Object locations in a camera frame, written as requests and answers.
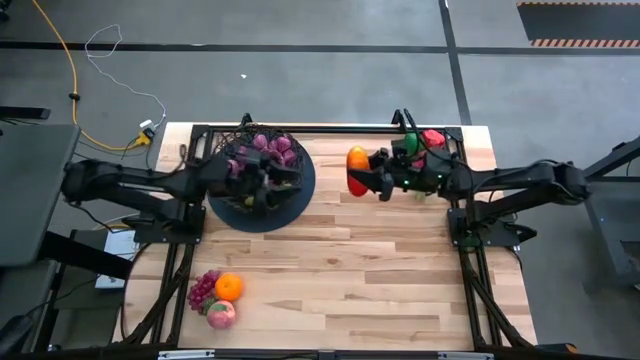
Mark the dark red grape bunch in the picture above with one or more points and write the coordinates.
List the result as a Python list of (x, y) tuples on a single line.
[(202, 290)]

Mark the black hazard stripe mat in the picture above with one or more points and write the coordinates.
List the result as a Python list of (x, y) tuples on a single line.
[(575, 22)]

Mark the round dark blue mat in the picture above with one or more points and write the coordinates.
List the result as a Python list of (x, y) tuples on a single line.
[(300, 210)]

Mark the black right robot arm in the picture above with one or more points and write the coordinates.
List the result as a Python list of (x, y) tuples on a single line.
[(525, 180)]

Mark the black aluminium rig frame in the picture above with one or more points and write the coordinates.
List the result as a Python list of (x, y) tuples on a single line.
[(340, 129)]

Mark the grey black stand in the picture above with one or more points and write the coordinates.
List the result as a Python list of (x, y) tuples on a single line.
[(615, 220)]

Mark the white power adapter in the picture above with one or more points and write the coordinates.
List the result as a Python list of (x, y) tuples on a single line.
[(146, 124)]

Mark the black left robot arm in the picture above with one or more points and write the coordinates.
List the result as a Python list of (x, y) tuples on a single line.
[(125, 182)]

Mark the yellow plug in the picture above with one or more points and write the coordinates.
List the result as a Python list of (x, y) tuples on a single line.
[(145, 137)]

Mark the white box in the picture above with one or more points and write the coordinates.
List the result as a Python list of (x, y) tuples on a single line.
[(117, 250)]

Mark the pink dragon fruit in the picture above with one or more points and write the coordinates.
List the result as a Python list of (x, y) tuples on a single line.
[(419, 162)]

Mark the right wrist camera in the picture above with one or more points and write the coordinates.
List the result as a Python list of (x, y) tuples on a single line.
[(400, 147)]

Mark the orange fruit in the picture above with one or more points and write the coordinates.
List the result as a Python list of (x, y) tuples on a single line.
[(229, 286)]

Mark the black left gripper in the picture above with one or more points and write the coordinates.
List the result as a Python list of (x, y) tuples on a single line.
[(247, 185)]

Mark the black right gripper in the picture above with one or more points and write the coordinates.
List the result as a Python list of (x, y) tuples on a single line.
[(420, 177)]

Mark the black orange tool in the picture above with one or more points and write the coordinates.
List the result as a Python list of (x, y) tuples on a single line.
[(567, 347)]

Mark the purple onion bunch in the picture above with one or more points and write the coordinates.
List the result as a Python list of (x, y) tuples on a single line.
[(283, 144)]

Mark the red bell pepper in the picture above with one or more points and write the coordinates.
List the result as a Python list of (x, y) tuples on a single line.
[(434, 137)]

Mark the green bell pepper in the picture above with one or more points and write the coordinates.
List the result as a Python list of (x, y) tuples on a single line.
[(411, 142)]

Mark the orange red mango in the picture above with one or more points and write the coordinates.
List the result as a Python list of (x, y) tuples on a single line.
[(357, 160)]

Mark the grey side table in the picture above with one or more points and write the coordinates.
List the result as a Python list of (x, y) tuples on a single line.
[(35, 195)]

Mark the black flat bar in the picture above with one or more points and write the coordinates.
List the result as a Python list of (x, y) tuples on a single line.
[(25, 113)]

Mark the pink peach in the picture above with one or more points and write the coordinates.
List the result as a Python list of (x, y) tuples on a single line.
[(221, 315)]

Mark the black chair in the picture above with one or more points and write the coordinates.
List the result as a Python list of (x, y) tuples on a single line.
[(15, 335)]

